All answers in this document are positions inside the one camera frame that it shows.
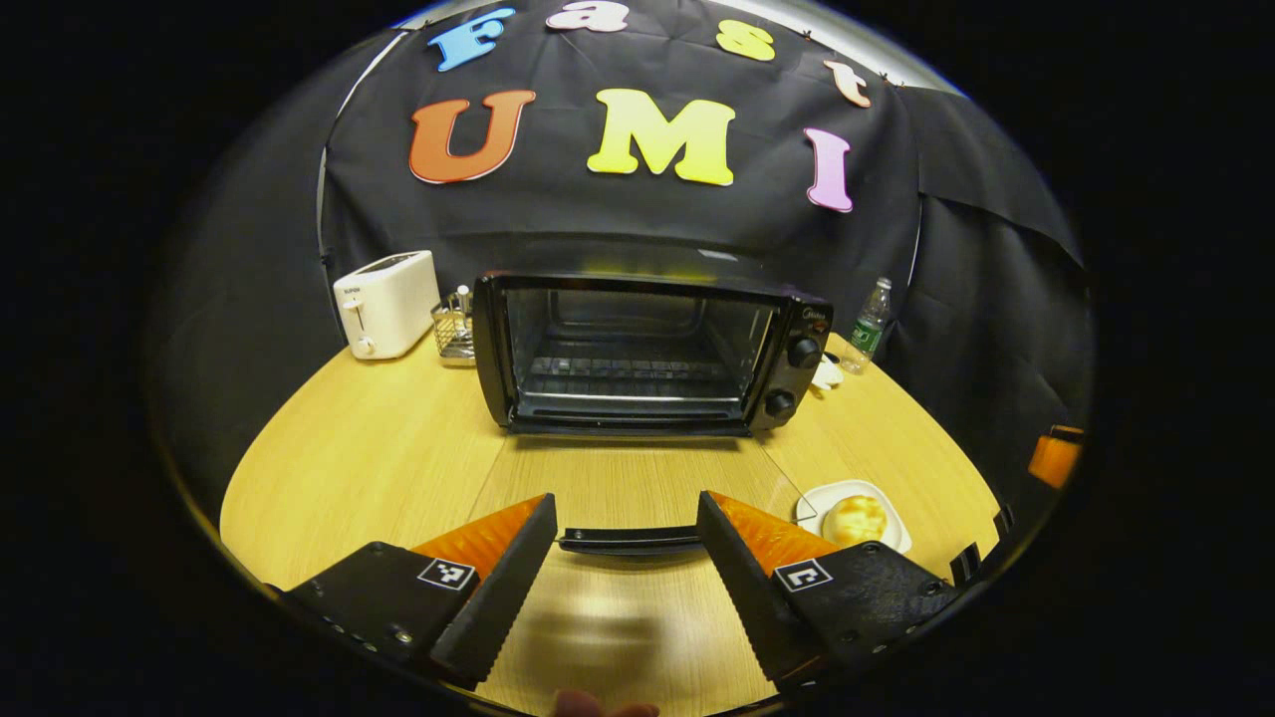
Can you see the white toaster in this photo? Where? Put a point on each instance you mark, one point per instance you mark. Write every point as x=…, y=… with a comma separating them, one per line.
x=388, y=304

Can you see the clear plastic water bottle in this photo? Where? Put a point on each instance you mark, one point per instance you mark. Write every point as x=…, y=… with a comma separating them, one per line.
x=869, y=329

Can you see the round bread bun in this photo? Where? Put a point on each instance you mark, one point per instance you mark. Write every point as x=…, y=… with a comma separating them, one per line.
x=855, y=520

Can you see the black electric oven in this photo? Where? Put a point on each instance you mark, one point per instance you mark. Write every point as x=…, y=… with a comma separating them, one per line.
x=637, y=358

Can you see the black backdrop cloth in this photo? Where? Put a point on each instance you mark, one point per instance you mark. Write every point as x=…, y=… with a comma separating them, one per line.
x=637, y=219

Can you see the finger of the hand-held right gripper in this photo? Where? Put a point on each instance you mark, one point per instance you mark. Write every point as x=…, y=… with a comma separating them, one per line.
x=1054, y=458

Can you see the small white dish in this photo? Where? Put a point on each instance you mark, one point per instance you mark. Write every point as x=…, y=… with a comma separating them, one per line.
x=827, y=373

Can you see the white square plate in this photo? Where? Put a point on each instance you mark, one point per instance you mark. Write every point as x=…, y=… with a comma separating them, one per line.
x=896, y=528

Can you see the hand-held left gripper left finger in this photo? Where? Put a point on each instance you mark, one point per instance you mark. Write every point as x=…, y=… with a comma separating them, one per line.
x=503, y=593

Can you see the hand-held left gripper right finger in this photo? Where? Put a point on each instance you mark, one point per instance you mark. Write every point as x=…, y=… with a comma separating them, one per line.
x=747, y=593

